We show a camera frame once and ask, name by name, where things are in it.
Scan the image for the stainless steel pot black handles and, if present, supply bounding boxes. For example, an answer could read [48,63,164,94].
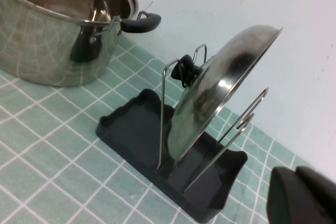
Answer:
[0,0,161,88]

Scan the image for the green checked tablecloth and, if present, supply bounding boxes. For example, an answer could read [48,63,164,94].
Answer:
[0,35,318,224]

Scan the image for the dark grey lid rack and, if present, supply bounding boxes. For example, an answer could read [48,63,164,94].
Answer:
[97,44,270,216]

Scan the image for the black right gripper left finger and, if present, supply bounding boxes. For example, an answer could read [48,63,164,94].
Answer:
[267,166,336,224]

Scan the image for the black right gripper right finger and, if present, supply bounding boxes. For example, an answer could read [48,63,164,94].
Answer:
[296,165,336,222]

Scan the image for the stainless steel lid black knob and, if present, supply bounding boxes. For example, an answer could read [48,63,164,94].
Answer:
[165,24,285,164]

